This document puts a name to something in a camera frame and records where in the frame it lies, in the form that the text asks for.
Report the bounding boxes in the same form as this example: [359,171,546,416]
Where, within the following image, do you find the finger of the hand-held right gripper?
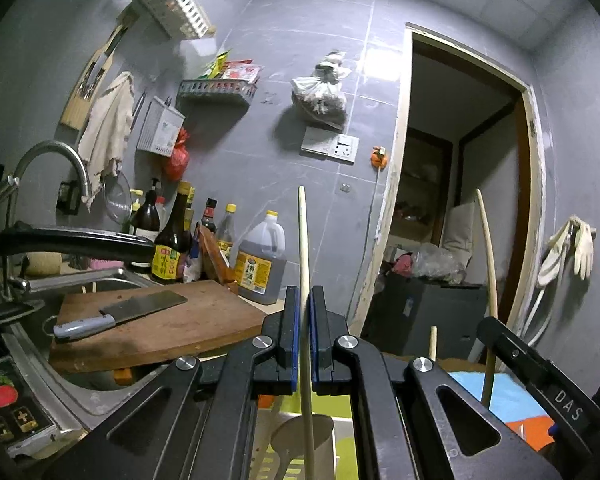
[476,316,600,448]

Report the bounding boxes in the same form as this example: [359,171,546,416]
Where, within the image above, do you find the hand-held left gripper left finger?
[40,285,302,480]

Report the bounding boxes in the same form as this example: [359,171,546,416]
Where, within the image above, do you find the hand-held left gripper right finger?
[307,285,561,480]

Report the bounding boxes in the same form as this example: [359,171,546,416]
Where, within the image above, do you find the white utensil basket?
[252,395,353,480]

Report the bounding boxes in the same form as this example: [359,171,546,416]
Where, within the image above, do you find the striped colourful cloth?
[447,370,556,453]

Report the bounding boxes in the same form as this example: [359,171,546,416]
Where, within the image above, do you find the oil jug with yellow cap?
[235,210,287,306]

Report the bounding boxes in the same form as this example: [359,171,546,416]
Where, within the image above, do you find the grey cabinet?
[367,277,488,361]

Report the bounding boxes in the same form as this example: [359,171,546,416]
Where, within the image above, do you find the brown wooden block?
[197,224,238,296]

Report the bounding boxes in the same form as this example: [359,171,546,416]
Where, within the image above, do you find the wooden cutting board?
[47,279,271,375]

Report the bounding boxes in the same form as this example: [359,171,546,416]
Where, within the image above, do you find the pale rubber gloves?
[567,215,597,281]

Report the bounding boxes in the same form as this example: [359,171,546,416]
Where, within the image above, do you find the green cloth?
[332,435,363,480]

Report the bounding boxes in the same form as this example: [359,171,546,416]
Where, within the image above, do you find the clear bottle with yellow cap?
[215,203,238,266]

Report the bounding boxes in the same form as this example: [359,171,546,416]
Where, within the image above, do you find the crumpled clear plastic bag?
[410,242,468,286]

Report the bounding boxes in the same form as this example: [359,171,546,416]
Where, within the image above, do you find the small dark sauce bottle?
[200,197,218,236]

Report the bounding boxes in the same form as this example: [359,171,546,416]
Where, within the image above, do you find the dark bottle with yellow label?
[150,181,193,283]

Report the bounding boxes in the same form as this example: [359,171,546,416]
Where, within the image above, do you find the cleaver knife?
[52,290,188,343]

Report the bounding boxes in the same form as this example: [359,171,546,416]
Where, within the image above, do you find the black pump sauce bottle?
[130,177,162,243]

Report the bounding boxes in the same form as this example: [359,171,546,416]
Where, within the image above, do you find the red plastic bag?
[166,127,191,181]

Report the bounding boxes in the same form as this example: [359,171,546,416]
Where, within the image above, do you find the wooden shelf unit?
[387,127,453,246]

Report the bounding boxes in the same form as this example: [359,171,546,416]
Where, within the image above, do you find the steel sink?
[0,265,171,433]

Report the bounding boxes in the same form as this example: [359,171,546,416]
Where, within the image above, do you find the metal strainer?
[102,170,132,225]

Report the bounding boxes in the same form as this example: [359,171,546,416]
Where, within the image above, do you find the hanging plastic bag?
[291,50,352,131]

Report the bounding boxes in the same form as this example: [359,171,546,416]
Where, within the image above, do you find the white hanging utensil holder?
[136,96,186,156]

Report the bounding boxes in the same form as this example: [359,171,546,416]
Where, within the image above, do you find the colourful seasoning packets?
[195,50,262,83]

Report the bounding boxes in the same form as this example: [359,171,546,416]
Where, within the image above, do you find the hanging white towel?
[77,71,136,206]

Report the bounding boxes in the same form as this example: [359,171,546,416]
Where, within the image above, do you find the cooker control panel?
[0,355,61,461]

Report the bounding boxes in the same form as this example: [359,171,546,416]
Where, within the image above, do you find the metal faucet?
[7,141,92,281]

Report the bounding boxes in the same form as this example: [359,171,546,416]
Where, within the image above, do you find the wooden knife holder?
[59,25,131,131]

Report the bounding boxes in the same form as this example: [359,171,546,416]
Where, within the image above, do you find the wall socket panel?
[300,126,360,165]

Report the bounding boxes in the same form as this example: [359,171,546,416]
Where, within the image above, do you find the door frame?
[352,22,546,361]

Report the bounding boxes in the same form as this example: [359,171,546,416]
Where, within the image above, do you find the black pan handle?
[0,222,156,267]

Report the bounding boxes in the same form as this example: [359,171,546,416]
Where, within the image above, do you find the grey wall shelf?
[176,79,258,107]

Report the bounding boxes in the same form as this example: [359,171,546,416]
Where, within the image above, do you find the white wall basket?
[132,0,217,41]

